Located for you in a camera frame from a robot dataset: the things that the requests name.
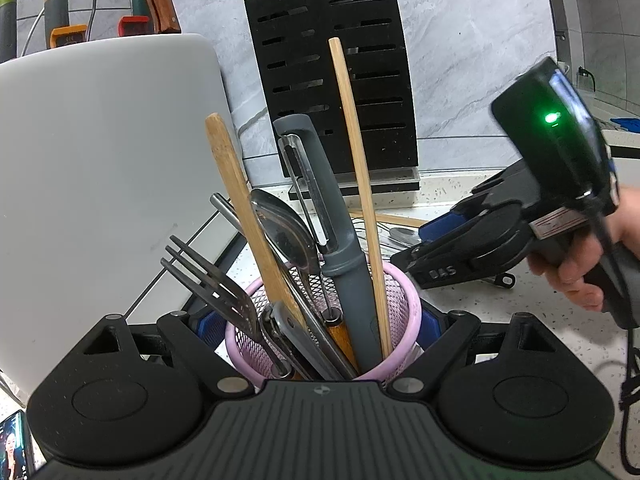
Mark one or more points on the grey peeler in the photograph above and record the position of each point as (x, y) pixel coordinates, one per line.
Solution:
(345, 280)

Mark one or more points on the wooden spatula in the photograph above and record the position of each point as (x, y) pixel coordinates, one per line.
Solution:
(240, 200)

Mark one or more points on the metal spoon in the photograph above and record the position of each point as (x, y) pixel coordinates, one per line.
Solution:
(402, 234)
(285, 230)

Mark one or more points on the smartphone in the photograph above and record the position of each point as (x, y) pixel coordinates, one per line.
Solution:
(15, 445)

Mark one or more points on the person's right hand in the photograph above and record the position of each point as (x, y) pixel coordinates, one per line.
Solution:
(575, 275)

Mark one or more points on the metal fork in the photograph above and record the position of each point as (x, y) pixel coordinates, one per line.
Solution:
(230, 300)

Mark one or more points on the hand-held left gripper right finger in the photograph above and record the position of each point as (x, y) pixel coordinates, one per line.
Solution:
(430, 327)

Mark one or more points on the black slotted knife block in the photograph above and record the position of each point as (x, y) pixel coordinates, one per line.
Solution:
(380, 85)

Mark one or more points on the orange board tab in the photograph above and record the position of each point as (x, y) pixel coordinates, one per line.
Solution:
(67, 37)

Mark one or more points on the grey metal tool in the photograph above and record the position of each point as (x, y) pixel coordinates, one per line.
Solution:
(280, 330)

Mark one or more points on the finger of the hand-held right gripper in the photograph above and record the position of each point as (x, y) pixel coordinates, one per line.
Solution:
(425, 252)
(445, 227)

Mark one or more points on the pink mesh utensil holder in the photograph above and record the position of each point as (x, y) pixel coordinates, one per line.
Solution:
(407, 310)

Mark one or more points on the white kitchen appliance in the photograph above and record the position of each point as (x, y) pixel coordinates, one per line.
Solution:
(100, 160)

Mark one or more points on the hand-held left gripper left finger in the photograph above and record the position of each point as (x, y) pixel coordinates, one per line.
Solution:
(210, 327)

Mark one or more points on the bent metal straw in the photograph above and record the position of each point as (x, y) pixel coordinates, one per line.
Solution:
(227, 212)

